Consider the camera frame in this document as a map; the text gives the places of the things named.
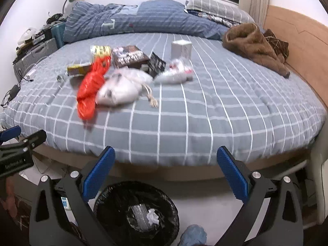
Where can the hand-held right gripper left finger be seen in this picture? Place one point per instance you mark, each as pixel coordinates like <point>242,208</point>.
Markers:
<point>100,174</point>

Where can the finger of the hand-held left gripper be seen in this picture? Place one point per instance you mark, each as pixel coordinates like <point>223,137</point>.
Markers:
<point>10,132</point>
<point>34,139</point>

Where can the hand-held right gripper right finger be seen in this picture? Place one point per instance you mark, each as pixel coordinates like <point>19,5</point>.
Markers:
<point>232,174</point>

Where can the trash bin with black liner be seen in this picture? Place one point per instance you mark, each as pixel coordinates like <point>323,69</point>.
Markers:
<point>123,210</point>

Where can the orange plastic bag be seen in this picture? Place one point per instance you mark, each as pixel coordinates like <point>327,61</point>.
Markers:
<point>89,87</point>

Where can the yellow and black box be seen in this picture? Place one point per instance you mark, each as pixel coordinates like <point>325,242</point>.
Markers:
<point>79,69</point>

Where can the clear plastic bag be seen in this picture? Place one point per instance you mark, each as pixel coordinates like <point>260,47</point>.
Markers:
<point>133,75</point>

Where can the yellow yogurt tub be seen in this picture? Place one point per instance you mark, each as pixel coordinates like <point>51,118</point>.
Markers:
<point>100,52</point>

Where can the clear wrapper with red print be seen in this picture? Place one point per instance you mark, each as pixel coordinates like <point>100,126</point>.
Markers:
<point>174,73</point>

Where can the person's left hand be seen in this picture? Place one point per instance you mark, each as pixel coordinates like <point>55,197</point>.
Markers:
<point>10,193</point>

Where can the white power strip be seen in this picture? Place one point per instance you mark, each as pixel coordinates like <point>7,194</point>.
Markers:
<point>66,203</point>

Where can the crumpled white tissue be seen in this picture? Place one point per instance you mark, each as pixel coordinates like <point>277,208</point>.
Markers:
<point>153,215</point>

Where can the bed with grey plaid sheet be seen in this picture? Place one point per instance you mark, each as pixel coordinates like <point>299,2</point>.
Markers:
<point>194,112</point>

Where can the blue slipper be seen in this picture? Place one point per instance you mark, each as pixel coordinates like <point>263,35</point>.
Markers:
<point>193,235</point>

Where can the grey suitcase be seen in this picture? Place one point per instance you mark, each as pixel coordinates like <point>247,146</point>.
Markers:
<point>38,53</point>

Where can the clutter of small devices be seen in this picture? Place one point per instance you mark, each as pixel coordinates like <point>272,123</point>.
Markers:
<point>33,37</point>

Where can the teal suitcase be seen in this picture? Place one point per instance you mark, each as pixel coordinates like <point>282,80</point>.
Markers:
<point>58,34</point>

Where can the dark brown printed box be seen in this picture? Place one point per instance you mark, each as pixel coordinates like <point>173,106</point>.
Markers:
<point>129,56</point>

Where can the black packet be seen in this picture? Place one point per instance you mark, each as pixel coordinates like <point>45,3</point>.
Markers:
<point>157,64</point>

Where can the brown fleece garment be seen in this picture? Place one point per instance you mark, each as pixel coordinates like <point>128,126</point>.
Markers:
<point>253,46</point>

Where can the white box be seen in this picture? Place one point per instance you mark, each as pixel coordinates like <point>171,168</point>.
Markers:
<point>181,49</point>

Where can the dark patterned cloth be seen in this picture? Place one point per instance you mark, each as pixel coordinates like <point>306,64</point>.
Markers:
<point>278,42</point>

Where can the wooden headboard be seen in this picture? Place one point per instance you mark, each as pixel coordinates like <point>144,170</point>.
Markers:
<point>302,43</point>

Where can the blue striped duvet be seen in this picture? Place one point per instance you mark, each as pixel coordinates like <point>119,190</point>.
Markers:
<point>143,20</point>

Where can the grey plaid pillow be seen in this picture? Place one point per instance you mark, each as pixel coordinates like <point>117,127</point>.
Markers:
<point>217,9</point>

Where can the beige curtain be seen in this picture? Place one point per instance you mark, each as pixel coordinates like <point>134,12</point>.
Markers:
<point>252,0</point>

